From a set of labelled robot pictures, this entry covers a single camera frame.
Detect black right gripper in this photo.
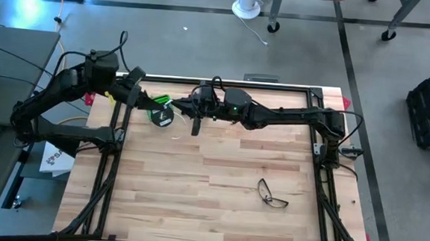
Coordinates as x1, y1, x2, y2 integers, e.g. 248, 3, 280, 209
172, 84, 254, 140

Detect white floor cable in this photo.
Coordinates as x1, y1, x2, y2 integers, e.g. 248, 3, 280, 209
237, 16, 271, 47

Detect yellow cable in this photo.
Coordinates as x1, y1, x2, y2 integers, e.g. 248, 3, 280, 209
44, 0, 96, 127

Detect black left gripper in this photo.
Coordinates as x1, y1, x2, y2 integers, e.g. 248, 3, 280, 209
116, 84, 168, 113

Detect green square container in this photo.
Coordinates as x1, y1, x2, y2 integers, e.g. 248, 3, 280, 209
146, 93, 173, 123

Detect white cord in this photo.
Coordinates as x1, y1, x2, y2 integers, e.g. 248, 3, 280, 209
161, 98, 190, 141

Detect grey rolling table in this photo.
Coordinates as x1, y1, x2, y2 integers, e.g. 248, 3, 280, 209
267, 0, 346, 38
365, 0, 423, 44

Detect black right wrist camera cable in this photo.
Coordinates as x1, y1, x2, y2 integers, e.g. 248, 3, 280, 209
190, 73, 226, 103

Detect white pole base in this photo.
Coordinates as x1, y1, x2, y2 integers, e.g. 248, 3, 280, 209
230, 0, 262, 21

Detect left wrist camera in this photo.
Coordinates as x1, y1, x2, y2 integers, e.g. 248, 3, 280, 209
126, 65, 147, 90

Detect clear safety glasses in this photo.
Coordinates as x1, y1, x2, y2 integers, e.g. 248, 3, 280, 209
255, 177, 291, 210

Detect white printed box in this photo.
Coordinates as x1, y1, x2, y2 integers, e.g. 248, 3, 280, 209
38, 141, 77, 179

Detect black aluminium table frame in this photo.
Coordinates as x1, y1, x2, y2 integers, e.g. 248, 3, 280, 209
56, 69, 381, 241

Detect desk caster wheel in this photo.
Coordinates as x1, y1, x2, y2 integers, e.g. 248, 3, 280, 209
10, 194, 31, 211

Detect grey metal plate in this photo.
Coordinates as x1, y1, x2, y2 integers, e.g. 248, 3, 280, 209
243, 72, 281, 84

